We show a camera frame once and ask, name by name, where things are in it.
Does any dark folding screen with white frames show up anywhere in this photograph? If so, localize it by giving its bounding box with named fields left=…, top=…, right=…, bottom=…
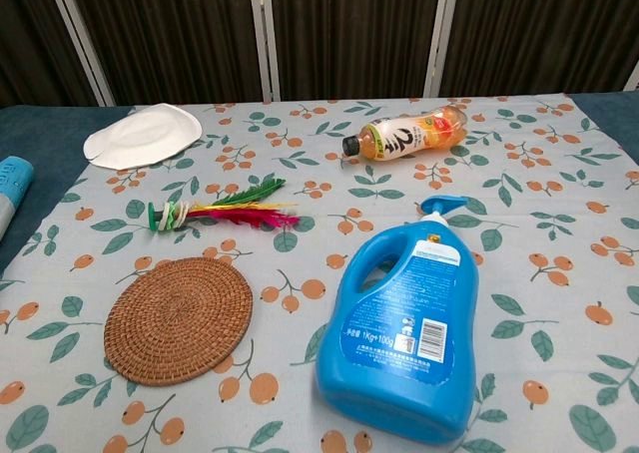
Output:
left=0, top=0, right=639, bottom=108

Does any white paper plate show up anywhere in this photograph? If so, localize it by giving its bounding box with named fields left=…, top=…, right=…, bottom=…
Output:
left=83, top=103, right=203, bottom=171

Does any round woven rattan coaster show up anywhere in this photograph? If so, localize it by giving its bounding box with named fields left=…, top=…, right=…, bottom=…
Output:
left=103, top=256, right=255, bottom=387

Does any blue detergent pump bottle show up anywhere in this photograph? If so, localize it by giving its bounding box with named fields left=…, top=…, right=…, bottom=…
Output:
left=315, top=196, right=482, bottom=447

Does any small colourful flower toy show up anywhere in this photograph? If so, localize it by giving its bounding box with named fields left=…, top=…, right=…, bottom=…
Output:
left=147, top=177, right=302, bottom=232

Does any roll of plastic bags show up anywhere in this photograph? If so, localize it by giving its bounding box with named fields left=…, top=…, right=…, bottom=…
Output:
left=0, top=156, right=35, bottom=247

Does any orange juice drink bottle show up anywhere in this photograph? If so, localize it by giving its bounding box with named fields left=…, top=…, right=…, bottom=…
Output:
left=341, top=103, right=469, bottom=163

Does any floral tablecloth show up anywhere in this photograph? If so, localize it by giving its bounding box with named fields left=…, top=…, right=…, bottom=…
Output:
left=0, top=95, right=639, bottom=453

